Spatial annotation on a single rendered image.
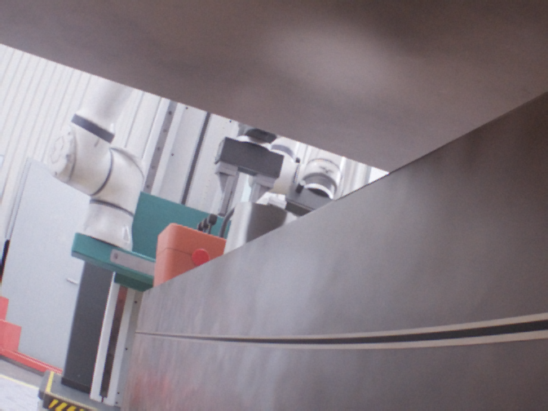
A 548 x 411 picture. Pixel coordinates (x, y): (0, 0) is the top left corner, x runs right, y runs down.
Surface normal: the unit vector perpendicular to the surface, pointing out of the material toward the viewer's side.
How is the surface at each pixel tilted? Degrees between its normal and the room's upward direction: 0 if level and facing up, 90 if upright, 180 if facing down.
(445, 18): 180
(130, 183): 90
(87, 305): 90
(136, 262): 90
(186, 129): 90
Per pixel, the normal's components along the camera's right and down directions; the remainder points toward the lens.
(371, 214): -0.92, -0.29
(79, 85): 0.59, -0.08
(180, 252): 0.28, -0.07
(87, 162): 0.67, 0.29
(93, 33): -0.23, 0.94
